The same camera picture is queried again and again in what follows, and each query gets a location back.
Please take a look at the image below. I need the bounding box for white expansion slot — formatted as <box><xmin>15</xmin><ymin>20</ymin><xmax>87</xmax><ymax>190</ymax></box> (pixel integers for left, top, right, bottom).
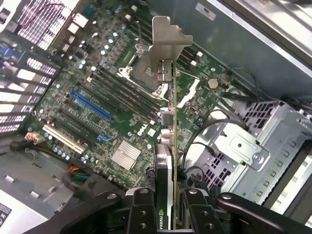
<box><xmin>42</xmin><ymin>124</ymin><xmax>86</xmax><ymax>155</ymax></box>

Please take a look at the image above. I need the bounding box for green motherboard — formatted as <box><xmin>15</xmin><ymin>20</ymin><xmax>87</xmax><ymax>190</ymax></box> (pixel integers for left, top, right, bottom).
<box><xmin>31</xmin><ymin>0</ymin><xmax>234</xmax><ymax>191</ymax></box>

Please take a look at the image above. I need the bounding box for CPU socket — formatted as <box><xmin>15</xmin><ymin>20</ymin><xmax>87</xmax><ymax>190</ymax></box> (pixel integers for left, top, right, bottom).
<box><xmin>117</xmin><ymin>42</ymin><xmax>171</xmax><ymax>98</ymax></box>

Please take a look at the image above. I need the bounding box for silver perforated disk bay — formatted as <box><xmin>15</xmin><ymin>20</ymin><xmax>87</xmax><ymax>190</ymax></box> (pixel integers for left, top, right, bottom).
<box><xmin>187</xmin><ymin>99</ymin><xmax>312</xmax><ymax>213</ymax></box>

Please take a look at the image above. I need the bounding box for silver socket cover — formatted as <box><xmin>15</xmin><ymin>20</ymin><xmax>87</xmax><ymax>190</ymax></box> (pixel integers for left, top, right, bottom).
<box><xmin>175</xmin><ymin>70</ymin><xmax>203</xmax><ymax>110</ymax></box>

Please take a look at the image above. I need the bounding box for silver finned chipset heatsink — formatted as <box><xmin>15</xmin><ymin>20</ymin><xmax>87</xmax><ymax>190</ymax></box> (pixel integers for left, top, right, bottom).
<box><xmin>111</xmin><ymin>139</ymin><xmax>142</xmax><ymax>172</ymax></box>

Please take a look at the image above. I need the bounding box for long blue expansion slot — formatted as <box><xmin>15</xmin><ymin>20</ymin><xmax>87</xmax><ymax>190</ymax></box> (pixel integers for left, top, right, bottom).
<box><xmin>70</xmin><ymin>90</ymin><xmax>114</xmax><ymax>121</ymax></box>

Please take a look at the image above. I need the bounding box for grey open PC case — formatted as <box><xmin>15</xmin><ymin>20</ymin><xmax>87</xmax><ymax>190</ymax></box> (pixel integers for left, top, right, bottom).
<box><xmin>0</xmin><ymin>0</ymin><xmax>312</xmax><ymax>234</ymax></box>

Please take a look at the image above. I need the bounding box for coloured power wire bundle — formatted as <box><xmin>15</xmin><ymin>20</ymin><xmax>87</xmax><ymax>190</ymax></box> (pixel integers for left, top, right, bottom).
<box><xmin>64</xmin><ymin>165</ymin><xmax>90</xmax><ymax>191</ymax></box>

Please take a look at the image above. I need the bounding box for white power connector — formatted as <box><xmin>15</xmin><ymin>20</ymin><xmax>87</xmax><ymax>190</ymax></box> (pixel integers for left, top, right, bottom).
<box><xmin>24</xmin><ymin>131</ymin><xmax>46</xmax><ymax>146</ymax></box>

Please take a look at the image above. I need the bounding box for black braided power cable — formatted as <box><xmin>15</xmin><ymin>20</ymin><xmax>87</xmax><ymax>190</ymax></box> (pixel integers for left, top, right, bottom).
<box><xmin>10</xmin><ymin>139</ymin><xmax>71</xmax><ymax>162</ymax></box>

